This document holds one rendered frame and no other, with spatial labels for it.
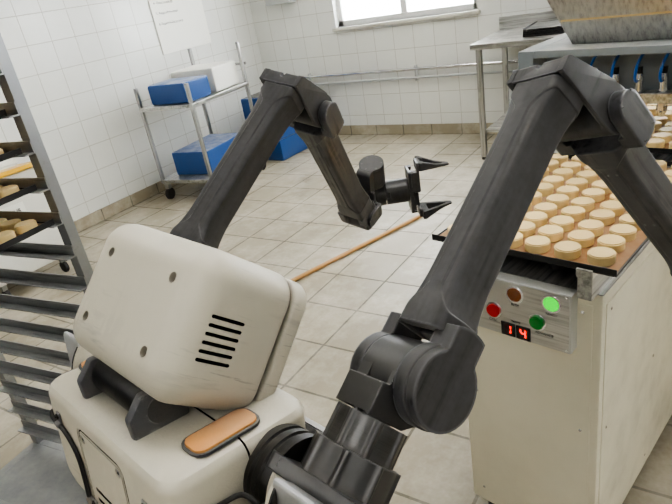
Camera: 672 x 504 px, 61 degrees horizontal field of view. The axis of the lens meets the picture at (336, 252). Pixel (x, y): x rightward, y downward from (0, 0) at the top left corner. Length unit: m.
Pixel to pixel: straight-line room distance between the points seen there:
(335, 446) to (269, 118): 0.56
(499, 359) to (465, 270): 0.88
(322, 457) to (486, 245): 0.25
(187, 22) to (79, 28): 1.11
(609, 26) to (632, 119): 1.15
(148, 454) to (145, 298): 0.14
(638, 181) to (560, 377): 0.67
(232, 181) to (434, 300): 0.43
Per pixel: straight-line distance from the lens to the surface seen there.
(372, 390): 0.53
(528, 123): 0.64
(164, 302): 0.55
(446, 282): 0.56
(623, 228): 1.29
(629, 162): 0.78
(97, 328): 0.64
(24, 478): 2.31
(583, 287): 1.19
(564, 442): 1.49
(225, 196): 0.88
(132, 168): 5.29
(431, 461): 2.04
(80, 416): 0.67
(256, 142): 0.91
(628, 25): 1.85
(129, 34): 5.40
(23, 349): 2.06
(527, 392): 1.45
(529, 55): 1.90
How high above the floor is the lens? 1.46
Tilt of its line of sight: 25 degrees down
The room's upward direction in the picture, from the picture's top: 10 degrees counter-clockwise
